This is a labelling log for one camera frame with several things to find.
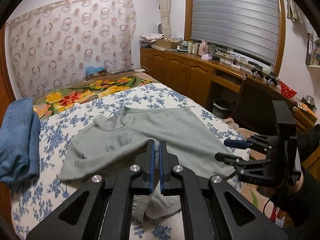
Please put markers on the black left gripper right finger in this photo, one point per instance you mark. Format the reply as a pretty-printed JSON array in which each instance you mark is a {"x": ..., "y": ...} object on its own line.
[{"x": 211, "y": 208}]

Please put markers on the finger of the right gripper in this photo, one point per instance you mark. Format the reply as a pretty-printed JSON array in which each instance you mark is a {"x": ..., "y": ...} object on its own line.
[
  {"x": 259, "y": 143},
  {"x": 245, "y": 169}
]

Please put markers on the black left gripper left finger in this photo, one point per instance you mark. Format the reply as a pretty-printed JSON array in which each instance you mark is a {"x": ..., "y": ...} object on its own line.
[{"x": 102, "y": 207}]

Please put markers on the grey pants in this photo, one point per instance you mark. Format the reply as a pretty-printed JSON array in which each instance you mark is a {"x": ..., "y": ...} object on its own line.
[{"x": 108, "y": 145}]

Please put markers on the red plastic basket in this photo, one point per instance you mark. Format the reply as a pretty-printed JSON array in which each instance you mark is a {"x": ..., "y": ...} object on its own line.
[{"x": 287, "y": 91}]

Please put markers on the dark waste bin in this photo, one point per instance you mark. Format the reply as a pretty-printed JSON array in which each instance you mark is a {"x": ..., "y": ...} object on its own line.
[{"x": 222, "y": 109}]

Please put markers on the blue floral white bedspread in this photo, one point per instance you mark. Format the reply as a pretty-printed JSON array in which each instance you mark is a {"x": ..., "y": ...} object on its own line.
[{"x": 34, "y": 200}]

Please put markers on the wooden sideboard cabinet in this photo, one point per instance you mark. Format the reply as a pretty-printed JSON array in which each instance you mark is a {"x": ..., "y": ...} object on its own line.
[{"x": 206, "y": 81}]

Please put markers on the pink tissue box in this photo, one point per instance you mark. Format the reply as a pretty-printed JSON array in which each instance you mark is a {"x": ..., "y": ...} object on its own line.
[{"x": 206, "y": 57}]

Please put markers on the pink bottle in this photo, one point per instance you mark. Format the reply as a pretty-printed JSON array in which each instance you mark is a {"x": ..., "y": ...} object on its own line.
[{"x": 203, "y": 48}]

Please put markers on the folded blue jeans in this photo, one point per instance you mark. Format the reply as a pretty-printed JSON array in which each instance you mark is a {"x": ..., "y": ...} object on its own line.
[{"x": 20, "y": 133}]

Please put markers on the grey window roller shutter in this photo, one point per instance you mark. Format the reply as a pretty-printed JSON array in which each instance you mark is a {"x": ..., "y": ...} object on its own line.
[{"x": 250, "y": 26}]

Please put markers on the colourful flower blanket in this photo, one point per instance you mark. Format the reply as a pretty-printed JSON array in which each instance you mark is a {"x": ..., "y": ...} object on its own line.
[{"x": 61, "y": 100}]

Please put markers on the cardboard box on sideboard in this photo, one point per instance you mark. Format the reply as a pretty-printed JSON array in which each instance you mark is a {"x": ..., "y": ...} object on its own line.
[{"x": 168, "y": 43}]

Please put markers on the stack of papers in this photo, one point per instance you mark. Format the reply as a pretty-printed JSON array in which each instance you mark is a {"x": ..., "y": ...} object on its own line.
[{"x": 147, "y": 40}]

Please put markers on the circle patterned curtain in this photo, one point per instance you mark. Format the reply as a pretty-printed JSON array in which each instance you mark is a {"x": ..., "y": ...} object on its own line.
[{"x": 51, "y": 46}]

